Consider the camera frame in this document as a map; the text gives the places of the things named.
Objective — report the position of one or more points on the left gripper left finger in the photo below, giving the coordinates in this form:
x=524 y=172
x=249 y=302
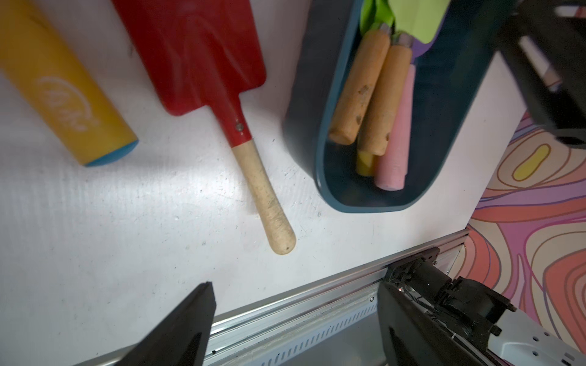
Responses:
x=182 y=337

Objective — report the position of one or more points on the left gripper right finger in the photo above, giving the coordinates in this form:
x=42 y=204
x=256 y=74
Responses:
x=409 y=337

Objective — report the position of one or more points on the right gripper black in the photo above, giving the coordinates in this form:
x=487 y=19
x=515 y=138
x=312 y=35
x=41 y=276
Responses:
x=560 y=40

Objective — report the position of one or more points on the light green round shovel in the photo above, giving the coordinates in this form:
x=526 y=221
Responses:
x=408 y=21

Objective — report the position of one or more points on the purple trowel pink handle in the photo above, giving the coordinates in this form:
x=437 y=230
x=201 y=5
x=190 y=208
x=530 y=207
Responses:
x=393 y=166

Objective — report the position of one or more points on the green trowel yellow handle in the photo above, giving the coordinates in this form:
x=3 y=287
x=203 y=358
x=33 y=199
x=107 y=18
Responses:
x=366 y=164

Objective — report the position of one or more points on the green trowel wooden handle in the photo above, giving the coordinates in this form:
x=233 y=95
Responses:
x=361 y=82

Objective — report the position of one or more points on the red square shovel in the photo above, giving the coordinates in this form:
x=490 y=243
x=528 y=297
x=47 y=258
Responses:
x=206 y=53

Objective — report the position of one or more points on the yellow shovel blue-tipped handle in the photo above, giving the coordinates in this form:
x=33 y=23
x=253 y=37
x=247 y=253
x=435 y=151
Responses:
x=49 y=76

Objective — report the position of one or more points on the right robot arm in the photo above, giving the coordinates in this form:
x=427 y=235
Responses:
x=527 y=258

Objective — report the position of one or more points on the teal storage box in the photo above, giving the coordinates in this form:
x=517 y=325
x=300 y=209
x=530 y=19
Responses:
x=447 y=79

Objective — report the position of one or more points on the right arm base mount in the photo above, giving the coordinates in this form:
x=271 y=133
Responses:
x=419 y=273

